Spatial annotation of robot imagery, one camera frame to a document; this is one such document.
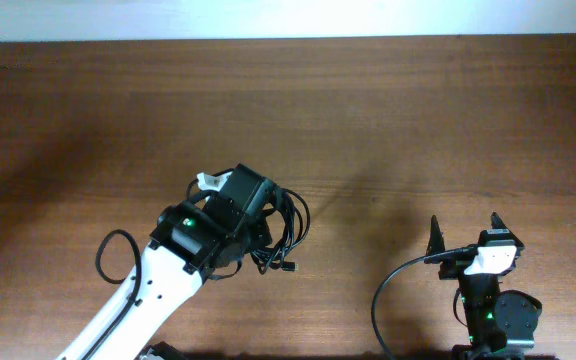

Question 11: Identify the black cable with gold plug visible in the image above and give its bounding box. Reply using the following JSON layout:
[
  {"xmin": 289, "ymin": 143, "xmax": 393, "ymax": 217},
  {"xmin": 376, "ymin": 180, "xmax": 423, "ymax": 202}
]
[{"xmin": 250, "ymin": 185, "xmax": 312, "ymax": 276}]

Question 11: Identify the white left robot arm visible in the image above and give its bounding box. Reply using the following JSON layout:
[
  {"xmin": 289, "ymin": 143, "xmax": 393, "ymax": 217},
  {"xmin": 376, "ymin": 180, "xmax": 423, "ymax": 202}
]
[{"xmin": 60, "ymin": 164, "xmax": 283, "ymax": 359}]

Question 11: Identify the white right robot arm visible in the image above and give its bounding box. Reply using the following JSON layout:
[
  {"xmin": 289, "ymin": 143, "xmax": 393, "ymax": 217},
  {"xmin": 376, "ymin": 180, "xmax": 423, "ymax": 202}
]
[{"xmin": 425, "ymin": 213, "xmax": 543, "ymax": 360}]

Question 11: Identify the black right camera cable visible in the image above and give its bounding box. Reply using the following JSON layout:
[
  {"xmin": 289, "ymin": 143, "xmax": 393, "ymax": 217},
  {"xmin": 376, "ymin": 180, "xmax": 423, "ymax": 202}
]
[{"xmin": 370, "ymin": 244, "xmax": 479, "ymax": 360}]

